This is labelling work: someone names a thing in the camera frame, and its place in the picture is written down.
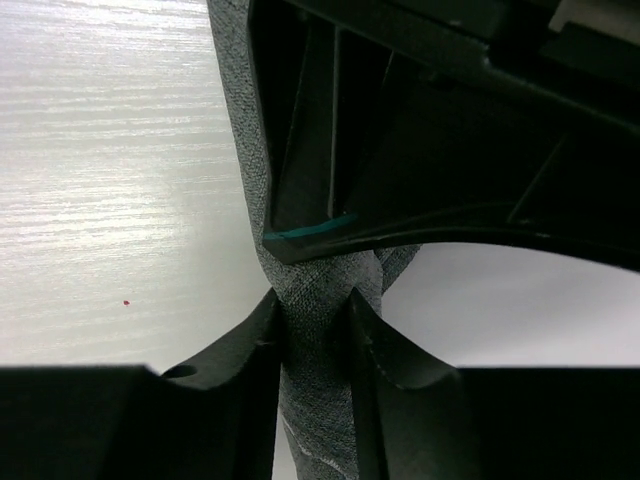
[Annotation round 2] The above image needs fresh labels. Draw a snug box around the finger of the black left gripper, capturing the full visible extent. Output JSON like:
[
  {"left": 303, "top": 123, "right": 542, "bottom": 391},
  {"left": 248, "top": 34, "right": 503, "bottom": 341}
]
[{"left": 248, "top": 1, "right": 639, "bottom": 271}]

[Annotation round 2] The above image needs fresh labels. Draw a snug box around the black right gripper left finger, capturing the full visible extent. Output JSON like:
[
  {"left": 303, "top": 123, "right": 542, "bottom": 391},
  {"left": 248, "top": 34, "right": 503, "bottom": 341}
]
[{"left": 1, "top": 292, "right": 280, "bottom": 479}]

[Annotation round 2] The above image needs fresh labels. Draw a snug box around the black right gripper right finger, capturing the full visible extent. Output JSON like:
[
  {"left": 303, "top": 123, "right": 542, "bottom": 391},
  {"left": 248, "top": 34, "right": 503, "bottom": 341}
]
[{"left": 348, "top": 292, "right": 639, "bottom": 480}]

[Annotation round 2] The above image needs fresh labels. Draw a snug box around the grey cloth napkin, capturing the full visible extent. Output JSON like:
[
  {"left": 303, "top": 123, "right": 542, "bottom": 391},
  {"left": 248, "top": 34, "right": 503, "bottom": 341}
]
[{"left": 208, "top": 1, "right": 420, "bottom": 479}]

